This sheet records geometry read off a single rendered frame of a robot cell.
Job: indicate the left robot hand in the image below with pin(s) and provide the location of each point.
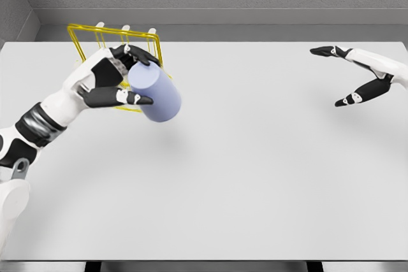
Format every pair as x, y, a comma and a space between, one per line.
81, 76

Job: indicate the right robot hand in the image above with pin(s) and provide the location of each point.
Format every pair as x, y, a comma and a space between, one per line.
366, 61

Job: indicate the lavender blue cup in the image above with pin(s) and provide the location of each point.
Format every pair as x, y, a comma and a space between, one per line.
156, 93

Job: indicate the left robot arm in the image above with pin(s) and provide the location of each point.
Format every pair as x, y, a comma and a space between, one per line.
28, 132

